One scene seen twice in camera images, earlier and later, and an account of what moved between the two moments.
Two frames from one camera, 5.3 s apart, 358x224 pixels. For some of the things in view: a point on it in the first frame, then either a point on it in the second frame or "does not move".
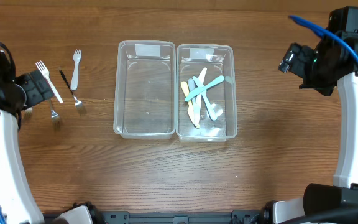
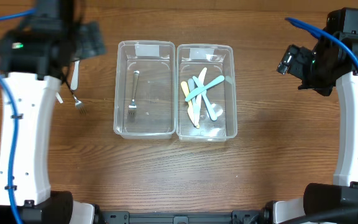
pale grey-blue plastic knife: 194,104 does not move
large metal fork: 55,117 -> 132,107
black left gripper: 39,88 -> 74,73
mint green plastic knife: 202,88 does not move
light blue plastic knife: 206,101 does not move
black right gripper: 295,62 does not move
